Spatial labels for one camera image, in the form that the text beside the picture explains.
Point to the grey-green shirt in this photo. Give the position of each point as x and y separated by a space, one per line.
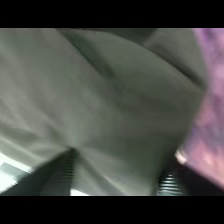
100 100

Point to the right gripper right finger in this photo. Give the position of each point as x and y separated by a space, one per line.
173 185

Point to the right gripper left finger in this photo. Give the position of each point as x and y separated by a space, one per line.
53 176

